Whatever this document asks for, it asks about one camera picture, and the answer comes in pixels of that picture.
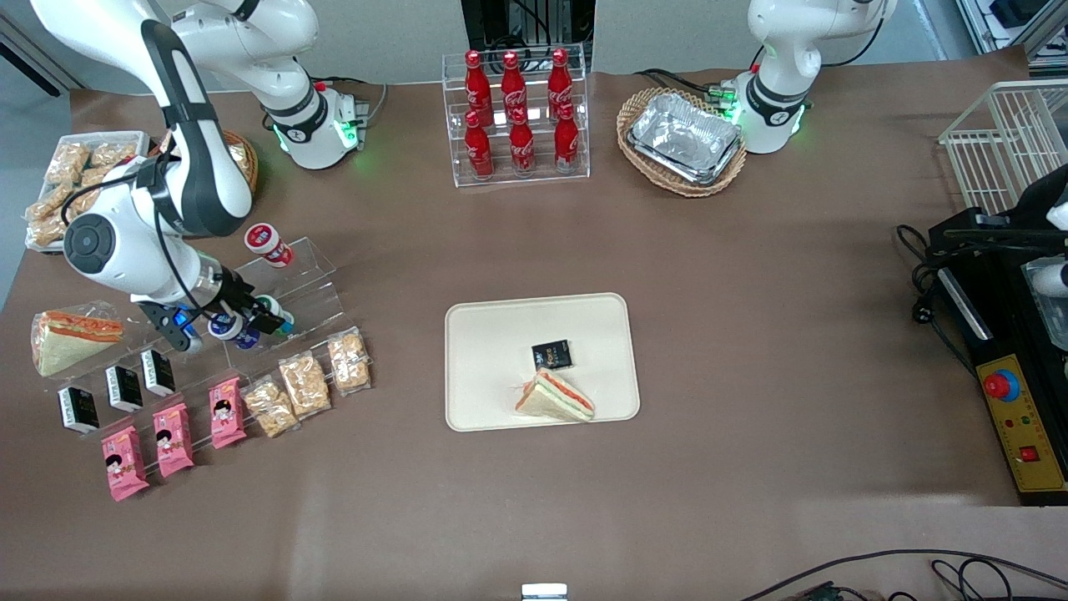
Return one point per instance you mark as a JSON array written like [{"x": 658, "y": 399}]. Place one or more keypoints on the green gum bottle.
[{"x": 284, "y": 315}]

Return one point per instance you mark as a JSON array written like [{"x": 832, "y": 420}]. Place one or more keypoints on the clear acrylic bottle rack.
[{"x": 450, "y": 125}]

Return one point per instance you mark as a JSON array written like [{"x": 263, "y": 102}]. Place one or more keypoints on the black tissue packet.
[
  {"x": 79, "y": 411},
  {"x": 552, "y": 355},
  {"x": 125, "y": 389},
  {"x": 158, "y": 372}
]

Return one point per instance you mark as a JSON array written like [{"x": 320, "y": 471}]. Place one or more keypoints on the black machine yellow panel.
[{"x": 1022, "y": 417}]

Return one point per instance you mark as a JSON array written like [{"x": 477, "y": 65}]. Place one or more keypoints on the white rectangular tray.
[{"x": 138, "y": 140}]

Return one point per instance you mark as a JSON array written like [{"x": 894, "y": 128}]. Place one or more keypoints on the blue gum bottle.
[{"x": 227, "y": 327}]

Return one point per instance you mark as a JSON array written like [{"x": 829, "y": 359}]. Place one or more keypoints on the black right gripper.
[{"x": 234, "y": 294}]

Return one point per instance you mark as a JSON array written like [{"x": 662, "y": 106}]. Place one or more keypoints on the black equipment rack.
[{"x": 480, "y": 21}]

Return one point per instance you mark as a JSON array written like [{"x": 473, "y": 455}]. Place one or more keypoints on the clear bag peanut snack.
[
  {"x": 113, "y": 154},
  {"x": 67, "y": 163},
  {"x": 349, "y": 361},
  {"x": 46, "y": 229},
  {"x": 48, "y": 200},
  {"x": 304, "y": 382},
  {"x": 270, "y": 407},
  {"x": 88, "y": 185},
  {"x": 239, "y": 159}
]

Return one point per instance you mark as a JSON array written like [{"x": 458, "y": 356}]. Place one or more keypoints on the light wicker basket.
[{"x": 634, "y": 108}]

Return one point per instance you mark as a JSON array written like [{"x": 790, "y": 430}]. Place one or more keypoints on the red gum bottle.
[{"x": 267, "y": 244}]

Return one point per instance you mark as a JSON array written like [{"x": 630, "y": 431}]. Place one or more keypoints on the pink snack packet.
[
  {"x": 124, "y": 464},
  {"x": 227, "y": 413},
  {"x": 173, "y": 441}
]

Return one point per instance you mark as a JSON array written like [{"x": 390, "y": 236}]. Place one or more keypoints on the wrapped triangle sandwich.
[
  {"x": 67, "y": 351},
  {"x": 555, "y": 399}
]

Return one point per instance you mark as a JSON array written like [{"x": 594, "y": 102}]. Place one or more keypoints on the clear plastic container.
[{"x": 1050, "y": 321}]

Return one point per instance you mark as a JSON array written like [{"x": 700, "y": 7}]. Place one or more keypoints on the clear acrylic stepped shelf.
[{"x": 313, "y": 284}]

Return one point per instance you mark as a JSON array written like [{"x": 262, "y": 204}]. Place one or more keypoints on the cream plastic tray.
[{"x": 501, "y": 359}]

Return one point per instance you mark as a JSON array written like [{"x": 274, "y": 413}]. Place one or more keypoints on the metal frame structure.
[{"x": 1014, "y": 25}]

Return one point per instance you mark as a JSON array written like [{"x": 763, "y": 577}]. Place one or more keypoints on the dark brown wicker basket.
[{"x": 253, "y": 175}]

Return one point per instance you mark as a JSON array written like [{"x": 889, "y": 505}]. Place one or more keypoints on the silver foil tray stack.
[{"x": 684, "y": 135}]

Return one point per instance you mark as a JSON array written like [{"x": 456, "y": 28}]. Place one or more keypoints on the red cola bottle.
[
  {"x": 512, "y": 82},
  {"x": 522, "y": 148},
  {"x": 479, "y": 150},
  {"x": 477, "y": 83},
  {"x": 566, "y": 142},
  {"x": 559, "y": 79}
]

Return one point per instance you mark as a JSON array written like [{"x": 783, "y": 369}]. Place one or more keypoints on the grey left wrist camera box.
[{"x": 1053, "y": 280}]

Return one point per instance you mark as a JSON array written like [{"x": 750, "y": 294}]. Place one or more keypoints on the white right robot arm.
[{"x": 204, "y": 167}]

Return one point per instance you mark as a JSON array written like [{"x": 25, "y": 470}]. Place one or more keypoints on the small white grey device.
[{"x": 544, "y": 592}]

